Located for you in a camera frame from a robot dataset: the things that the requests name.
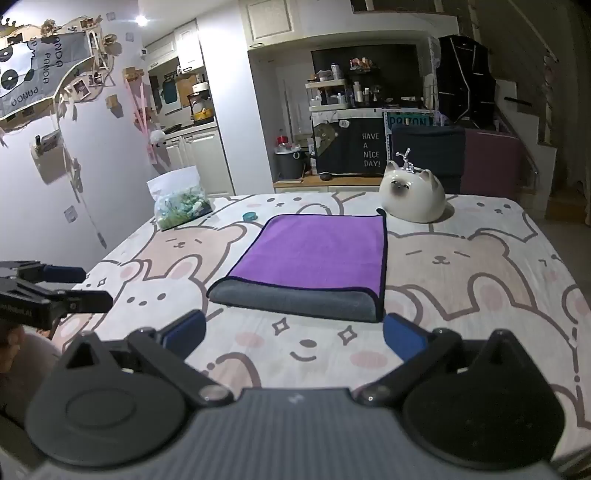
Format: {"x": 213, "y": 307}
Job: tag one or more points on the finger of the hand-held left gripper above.
{"x": 64, "y": 273}
{"x": 90, "y": 302}

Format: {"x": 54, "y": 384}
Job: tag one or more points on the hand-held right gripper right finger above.
{"x": 404, "y": 339}

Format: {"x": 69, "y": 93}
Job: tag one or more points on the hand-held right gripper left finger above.
{"x": 184, "y": 332}

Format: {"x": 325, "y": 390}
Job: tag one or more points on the purple and grey towel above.
{"x": 318, "y": 249}

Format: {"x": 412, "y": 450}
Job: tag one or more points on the bear printed tablecloth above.
{"x": 461, "y": 277}

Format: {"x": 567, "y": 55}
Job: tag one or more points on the clear plastic bag of trinkets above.
{"x": 178, "y": 205}

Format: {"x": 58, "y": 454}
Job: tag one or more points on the small teal round lid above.
{"x": 250, "y": 216}

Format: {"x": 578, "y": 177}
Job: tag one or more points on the white ceramic cat figure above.
{"x": 411, "y": 194}

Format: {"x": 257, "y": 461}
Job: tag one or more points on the white kitchen cabinets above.
{"x": 203, "y": 157}

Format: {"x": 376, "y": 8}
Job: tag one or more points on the dark blue chair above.
{"x": 429, "y": 143}

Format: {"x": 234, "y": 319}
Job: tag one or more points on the grey trash bin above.
{"x": 291, "y": 164}

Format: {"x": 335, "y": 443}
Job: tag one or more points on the black cabinet cover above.
{"x": 351, "y": 143}

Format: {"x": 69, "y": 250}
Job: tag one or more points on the mauve chair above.
{"x": 494, "y": 157}

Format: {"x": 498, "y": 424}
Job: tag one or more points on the yellow pot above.
{"x": 202, "y": 113}

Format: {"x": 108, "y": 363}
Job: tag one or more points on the blue printed sign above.
{"x": 408, "y": 120}

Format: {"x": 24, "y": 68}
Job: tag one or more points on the staircase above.
{"x": 554, "y": 138}

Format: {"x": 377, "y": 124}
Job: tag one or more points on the white storage rack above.
{"x": 325, "y": 94}

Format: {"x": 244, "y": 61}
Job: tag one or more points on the black hanging jacket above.
{"x": 464, "y": 78}

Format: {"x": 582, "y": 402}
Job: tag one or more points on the wall-mounted organizer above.
{"x": 46, "y": 154}

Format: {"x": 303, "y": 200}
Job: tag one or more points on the panda wall poster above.
{"x": 41, "y": 69}

